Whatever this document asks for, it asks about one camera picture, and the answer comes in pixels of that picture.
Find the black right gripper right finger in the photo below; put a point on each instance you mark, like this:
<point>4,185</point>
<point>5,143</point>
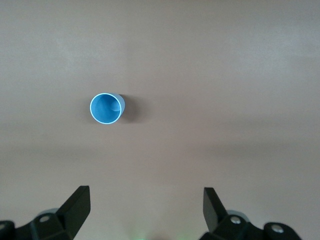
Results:
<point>212,212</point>

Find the brown table cover sheet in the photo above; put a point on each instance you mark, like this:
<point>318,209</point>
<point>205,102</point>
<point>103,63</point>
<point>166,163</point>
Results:
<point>200,75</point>

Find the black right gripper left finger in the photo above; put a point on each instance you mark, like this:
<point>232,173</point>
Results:
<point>72,212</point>

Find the blue plastic cup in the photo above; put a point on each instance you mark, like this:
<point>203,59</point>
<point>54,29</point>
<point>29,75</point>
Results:
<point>105,110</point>

